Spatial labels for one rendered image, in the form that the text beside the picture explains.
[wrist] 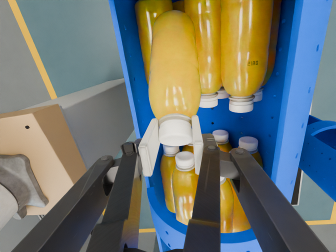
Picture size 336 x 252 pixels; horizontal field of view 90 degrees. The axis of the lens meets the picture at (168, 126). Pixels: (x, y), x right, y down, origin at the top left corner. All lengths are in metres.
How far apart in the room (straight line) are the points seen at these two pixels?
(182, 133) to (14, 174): 0.47
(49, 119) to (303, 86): 0.48
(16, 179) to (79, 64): 1.21
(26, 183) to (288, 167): 0.57
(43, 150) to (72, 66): 1.23
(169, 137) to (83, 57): 1.47
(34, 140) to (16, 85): 1.57
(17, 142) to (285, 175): 0.54
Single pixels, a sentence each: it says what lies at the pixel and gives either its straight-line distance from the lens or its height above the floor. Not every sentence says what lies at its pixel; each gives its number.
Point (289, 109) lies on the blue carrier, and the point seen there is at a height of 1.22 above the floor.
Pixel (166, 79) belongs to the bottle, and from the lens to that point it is 0.20.
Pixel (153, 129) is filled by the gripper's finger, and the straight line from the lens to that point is 0.17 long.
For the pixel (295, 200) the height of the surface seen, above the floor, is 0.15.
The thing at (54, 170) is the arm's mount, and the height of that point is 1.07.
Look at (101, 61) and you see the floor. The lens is 1.54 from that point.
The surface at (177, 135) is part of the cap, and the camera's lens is 0.18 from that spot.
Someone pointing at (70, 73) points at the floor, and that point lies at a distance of 1.69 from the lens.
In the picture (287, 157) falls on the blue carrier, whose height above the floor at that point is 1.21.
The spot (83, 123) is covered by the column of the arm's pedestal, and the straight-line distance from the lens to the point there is 0.65.
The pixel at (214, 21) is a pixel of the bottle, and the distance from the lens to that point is 0.31.
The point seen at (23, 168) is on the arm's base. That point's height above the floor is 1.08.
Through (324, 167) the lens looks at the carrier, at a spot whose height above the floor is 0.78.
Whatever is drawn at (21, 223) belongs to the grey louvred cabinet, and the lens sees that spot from 1.88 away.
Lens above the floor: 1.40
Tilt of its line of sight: 67 degrees down
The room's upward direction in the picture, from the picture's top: 167 degrees counter-clockwise
